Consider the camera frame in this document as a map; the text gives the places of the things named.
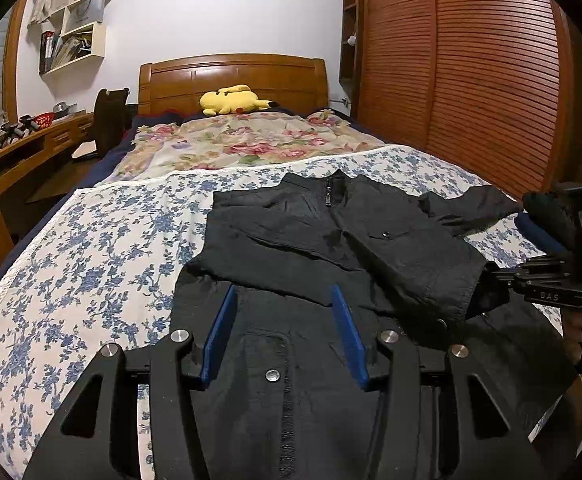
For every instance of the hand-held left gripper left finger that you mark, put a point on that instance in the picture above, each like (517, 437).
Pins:
(218, 340)

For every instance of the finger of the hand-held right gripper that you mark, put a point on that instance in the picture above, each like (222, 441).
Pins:
(541, 232)
(508, 272)

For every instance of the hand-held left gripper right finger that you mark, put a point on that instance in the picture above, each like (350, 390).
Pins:
(351, 340)

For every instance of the black jacket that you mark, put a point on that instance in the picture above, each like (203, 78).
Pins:
(291, 240)

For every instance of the blue floral bedspread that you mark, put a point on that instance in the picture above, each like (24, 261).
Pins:
(96, 260)

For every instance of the wooden louvred wardrobe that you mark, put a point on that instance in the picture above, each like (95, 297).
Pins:
(471, 70)

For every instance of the pink floral quilt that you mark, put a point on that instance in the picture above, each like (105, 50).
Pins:
(231, 145)

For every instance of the yellow plush toy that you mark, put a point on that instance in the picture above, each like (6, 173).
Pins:
(228, 100)

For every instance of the dark chair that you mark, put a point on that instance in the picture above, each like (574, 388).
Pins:
(108, 120)

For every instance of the wooden open shelf unit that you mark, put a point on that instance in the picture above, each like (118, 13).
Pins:
(349, 60)

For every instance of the wooden desk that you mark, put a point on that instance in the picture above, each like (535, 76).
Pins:
(31, 155)

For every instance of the wooden headboard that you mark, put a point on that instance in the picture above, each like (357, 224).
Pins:
(181, 77)

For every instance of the red basket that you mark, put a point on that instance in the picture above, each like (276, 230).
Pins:
(44, 120)

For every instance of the black gadget on desk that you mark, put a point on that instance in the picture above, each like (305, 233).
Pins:
(18, 127)

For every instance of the white wall shelf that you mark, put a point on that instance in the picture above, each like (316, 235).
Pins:
(96, 40)

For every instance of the books on wall shelf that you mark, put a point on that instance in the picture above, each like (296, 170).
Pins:
(68, 50)

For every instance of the wooden window frame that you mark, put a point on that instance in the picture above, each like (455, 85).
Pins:
(13, 60)

